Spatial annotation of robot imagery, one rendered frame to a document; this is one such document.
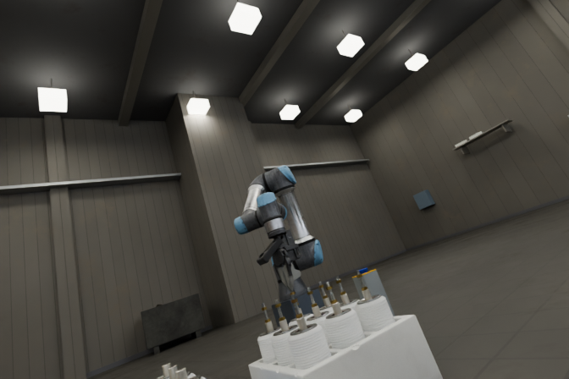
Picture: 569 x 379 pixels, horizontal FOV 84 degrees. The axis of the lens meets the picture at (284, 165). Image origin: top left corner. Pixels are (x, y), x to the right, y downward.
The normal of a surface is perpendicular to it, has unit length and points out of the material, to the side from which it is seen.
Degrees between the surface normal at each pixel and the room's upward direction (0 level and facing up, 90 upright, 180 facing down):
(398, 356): 90
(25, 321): 90
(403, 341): 90
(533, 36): 90
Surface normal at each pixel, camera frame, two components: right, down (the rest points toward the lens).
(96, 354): 0.51, -0.46
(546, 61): -0.80, 0.06
